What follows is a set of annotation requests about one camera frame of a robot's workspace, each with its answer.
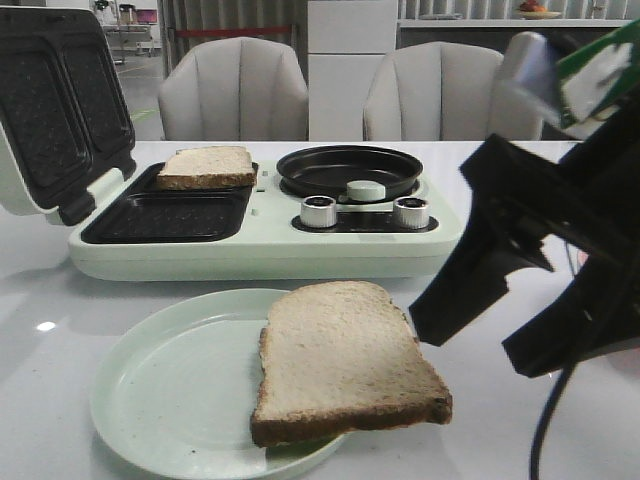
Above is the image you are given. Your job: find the dark kitchen counter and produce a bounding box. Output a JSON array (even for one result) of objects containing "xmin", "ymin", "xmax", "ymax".
[{"xmin": 396, "ymin": 19, "xmax": 630, "ymax": 53}]

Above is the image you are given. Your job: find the grey chair left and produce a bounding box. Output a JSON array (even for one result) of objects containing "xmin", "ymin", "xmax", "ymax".
[{"xmin": 158, "ymin": 37, "xmax": 308, "ymax": 141}]

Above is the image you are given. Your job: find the black round frying pan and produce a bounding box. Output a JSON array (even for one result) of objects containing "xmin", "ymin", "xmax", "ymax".
[{"xmin": 276, "ymin": 145, "xmax": 423, "ymax": 204}]

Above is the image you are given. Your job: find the mint green plate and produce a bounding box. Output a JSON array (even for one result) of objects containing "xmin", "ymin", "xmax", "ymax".
[{"xmin": 90, "ymin": 288, "xmax": 344, "ymax": 479}]

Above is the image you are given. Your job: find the grey chair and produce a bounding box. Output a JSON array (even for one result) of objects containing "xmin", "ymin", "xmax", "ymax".
[
  {"xmin": 158, "ymin": 37, "xmax": 308, "ymax": 141},
  {"xmin": 361, "ymin": 41, "xmax": 545, "ymax": 142}
]

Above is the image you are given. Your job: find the red barrier belt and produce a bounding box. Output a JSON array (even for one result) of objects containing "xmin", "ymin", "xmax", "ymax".
[{"xmin": 173, "ymin": 25, "xmax": 294, "ymax": 38}]

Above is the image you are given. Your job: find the white refrigerator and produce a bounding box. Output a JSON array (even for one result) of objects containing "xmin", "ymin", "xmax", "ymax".
[{"xmin": 307, "ymin": 1, "xmax": 398, "ymax": 141}]

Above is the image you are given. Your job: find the grey chair right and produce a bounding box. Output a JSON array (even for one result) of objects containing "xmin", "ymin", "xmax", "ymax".
[{"xmin": 361, "ymin": 41, "xmax": 545, "ymax": 142}]

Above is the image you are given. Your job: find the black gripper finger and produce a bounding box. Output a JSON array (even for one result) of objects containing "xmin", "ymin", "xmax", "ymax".
[
  {"xmin": 409, "ymin": 200, "xmax": 543, "ymax": 346},
  {"xmin": 502, "ymin": 256, "xmax": 639, "ymax": 377}
]

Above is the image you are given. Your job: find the black cable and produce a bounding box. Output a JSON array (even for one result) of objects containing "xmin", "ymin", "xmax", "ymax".
[{"xmin": 527, "ymin": 239, "xmax": 581, "ymax": 480}]

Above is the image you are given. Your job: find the fruit plate on counter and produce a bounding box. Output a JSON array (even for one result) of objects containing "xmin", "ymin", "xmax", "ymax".
[{"xmin": 515, "ymin": 0, "xmax": 562, "ymax": 20}]

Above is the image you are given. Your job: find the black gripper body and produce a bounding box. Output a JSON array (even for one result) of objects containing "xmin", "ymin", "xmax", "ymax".
[{"xmin": 461, "ymin": 99, "xmax": 639, "ymax": 268}]

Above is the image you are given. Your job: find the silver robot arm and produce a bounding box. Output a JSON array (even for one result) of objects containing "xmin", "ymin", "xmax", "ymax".
[{"xmin": 410, "ymin": 22, "xmax": 639, "ymax": 377}]

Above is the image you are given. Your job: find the mint green sandwich maker lid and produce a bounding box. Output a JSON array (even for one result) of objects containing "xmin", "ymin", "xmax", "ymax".
[{"xmin": 1, "ymin": 6, "xmax": 135, "ymax": 225}]

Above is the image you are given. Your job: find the silver control knob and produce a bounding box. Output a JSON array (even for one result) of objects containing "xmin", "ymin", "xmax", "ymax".
[
  {"xmin": 300, "ymin": 195, "xmax": 337, "ymax": 229},
  {"xmin": 392, "ymin": 196, "xmax": 430, "ymax": 230}
]

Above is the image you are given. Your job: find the pink monitor in background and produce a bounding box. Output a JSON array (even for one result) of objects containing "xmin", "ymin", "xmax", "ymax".
[{"xmin": 136, "ymin": 9, "xmax": 158, "ymax": 25}]

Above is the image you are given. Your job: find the bread slice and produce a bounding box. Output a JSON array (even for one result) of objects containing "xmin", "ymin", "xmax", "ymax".
[
  {"xmin": 156, "ymin": 146, "xmax": 256, "ymax": 190},
  {"xmin": 250, "ymin": 281, "xmax": 453, "ymax": 447}
]

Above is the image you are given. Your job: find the silver right control knob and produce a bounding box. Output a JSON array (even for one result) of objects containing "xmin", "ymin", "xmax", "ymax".
[{"xmin": 392, "ymin": 196, "xmax": 430, "ymax": 230}]

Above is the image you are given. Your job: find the mint green breakfast maker base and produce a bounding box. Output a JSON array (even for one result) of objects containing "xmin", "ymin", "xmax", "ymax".
[{"xmin": 68, "ymin": 159, "xmax": 462, "ymax": 281}]

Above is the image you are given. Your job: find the silver left control knob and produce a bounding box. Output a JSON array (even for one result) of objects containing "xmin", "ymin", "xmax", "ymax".
[{"xmin": 300, "ymin": 195, "xmax": 337, "ymax": 229}]

